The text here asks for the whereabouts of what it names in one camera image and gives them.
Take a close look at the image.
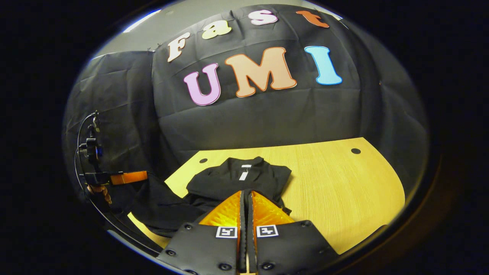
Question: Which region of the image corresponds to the black backdrop cloth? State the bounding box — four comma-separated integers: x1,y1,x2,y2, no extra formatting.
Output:
63,4,428,203

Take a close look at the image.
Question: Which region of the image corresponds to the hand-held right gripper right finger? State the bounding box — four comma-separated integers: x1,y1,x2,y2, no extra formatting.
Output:
248,190,339,275

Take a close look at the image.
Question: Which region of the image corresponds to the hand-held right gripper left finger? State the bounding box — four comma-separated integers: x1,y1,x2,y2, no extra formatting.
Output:
157,190,248,275

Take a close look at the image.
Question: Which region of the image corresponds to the black button-up shirt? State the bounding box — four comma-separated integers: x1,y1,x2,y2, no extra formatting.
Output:
128,156,293,237

